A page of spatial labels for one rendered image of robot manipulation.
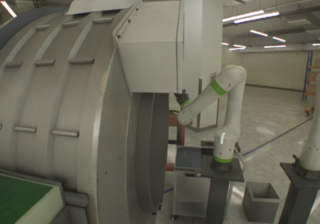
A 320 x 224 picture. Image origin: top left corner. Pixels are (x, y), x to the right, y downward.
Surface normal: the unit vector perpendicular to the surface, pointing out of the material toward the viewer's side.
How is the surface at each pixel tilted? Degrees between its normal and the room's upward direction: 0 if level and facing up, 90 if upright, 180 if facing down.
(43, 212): 90
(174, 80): 125
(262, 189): 90
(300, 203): 90
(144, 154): 76
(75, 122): 66
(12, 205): 0
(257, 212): 90
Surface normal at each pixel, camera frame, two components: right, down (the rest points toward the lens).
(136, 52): -0.11, 0.73
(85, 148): -0.14, -0.16
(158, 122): -0.15, 0.10
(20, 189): 0.00, -0.98
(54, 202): 0.99, 0.03
